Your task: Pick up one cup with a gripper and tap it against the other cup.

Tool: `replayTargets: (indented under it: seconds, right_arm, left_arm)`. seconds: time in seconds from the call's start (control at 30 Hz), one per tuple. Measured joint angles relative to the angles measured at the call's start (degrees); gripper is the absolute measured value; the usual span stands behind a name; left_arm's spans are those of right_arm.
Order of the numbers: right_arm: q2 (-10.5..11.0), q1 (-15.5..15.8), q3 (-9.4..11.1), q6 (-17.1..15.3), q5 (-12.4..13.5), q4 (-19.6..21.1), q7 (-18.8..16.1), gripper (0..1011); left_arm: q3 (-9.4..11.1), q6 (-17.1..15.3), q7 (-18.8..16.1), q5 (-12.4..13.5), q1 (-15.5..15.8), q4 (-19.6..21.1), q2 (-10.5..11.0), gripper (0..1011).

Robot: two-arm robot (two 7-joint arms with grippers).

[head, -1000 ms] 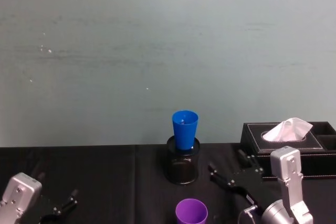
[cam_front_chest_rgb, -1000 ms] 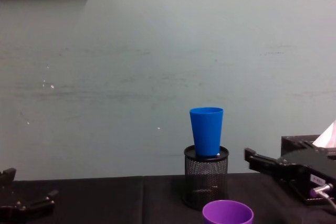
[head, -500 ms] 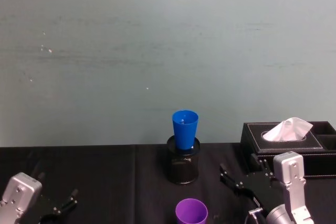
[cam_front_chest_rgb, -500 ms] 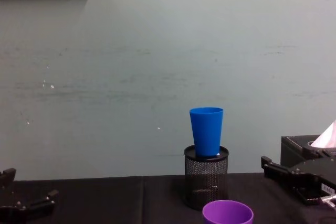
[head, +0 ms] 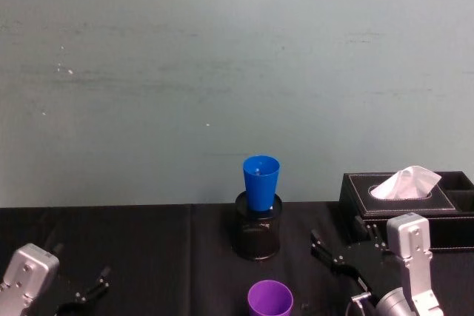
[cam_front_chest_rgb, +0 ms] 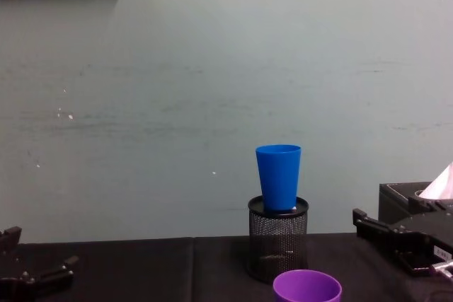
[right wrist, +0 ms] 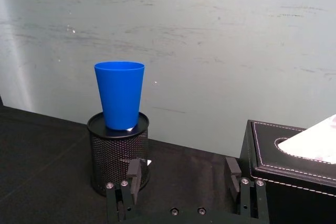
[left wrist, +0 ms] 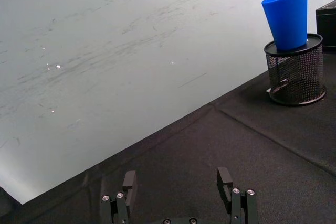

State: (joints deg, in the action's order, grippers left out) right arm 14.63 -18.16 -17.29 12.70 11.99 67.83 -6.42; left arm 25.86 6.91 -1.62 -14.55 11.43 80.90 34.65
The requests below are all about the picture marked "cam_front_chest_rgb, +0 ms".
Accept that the blue plastic cup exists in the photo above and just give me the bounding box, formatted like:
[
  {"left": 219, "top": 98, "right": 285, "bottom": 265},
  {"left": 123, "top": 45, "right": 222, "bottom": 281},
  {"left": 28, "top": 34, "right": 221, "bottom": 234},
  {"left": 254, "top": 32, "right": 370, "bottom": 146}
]
[{"left": 255, "top": 144, "right": 303, "bottom": 212}]

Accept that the black mesh pen holder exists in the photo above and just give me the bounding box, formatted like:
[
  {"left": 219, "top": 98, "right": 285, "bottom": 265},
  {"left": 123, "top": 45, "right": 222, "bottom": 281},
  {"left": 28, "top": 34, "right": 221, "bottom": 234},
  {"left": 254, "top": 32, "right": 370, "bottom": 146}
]
[{"left": 247, "top": 194, "right": 310, "bottom": 285}]

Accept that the white tissue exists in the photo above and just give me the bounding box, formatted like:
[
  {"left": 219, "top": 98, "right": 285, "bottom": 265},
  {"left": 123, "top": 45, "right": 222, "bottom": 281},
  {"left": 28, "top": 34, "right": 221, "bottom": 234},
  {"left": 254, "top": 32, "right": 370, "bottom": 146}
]
[{"left": 418, "top": 161, "right": 453, "bottom": 201}]

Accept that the purple plastic cup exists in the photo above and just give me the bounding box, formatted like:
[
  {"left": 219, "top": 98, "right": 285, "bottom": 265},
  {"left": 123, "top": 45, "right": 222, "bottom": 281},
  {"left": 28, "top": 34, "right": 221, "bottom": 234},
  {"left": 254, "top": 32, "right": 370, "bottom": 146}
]
[{"left": 272, "top": 269, "right": 343, "bottom": 302}]

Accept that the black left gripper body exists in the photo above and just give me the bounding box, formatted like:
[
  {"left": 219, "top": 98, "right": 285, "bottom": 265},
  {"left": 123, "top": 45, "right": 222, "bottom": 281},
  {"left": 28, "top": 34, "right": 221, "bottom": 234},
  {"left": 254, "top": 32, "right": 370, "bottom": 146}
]
[{"left": 0, "top": 276, "right": 74, "bottom": 302}]

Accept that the black table cloth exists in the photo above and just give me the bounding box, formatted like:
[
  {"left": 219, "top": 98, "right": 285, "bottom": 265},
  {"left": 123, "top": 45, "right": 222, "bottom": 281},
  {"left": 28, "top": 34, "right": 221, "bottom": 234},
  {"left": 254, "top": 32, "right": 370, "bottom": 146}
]
[{"left": 0, "top": 233, "right": 453, "bottom": 302}]

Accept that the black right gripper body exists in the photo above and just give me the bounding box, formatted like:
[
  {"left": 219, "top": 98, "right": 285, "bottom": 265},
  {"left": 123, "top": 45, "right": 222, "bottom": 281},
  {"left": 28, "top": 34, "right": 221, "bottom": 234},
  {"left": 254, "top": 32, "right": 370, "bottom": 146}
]
[{"left": 391, "top": 195, "right": 453, "bottom": 261}]

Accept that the silver cable plug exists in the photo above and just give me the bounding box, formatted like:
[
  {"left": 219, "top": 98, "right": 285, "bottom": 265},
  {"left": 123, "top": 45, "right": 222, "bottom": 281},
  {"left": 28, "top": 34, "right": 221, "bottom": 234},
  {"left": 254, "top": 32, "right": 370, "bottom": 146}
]
[{"left": 429, "top": 260, "right": 453, "bottom": 277}]

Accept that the black tissue box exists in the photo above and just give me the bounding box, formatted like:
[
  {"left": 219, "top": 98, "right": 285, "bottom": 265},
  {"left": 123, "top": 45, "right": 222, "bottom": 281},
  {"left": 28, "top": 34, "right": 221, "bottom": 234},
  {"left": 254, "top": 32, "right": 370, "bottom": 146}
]
[{"left": 378, "top": 181, "right": 453, "bottom": 224}]

